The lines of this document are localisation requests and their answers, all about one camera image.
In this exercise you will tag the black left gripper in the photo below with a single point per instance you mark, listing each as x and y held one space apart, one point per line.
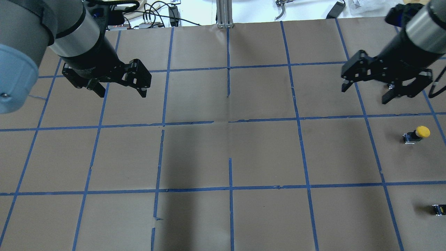
93 58

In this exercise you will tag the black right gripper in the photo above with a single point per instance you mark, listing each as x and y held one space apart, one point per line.
404 55

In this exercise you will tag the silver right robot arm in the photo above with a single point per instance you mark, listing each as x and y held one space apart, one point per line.
425 26

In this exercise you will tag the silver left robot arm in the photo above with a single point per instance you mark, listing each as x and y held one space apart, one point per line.
75 31

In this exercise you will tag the yellow push button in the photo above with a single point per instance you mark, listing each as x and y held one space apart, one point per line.
416 135

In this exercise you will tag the red push button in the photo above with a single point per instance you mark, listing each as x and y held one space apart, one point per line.
439 209

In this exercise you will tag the clear plastic bag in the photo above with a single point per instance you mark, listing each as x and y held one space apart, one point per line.
359 7

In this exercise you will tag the black power adapter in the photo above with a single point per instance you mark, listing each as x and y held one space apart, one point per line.
336 10

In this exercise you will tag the metal reacher grabber stick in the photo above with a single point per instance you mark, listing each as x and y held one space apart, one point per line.
281 4

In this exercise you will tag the aluminium frame post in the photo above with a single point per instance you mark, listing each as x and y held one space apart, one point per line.
224 14

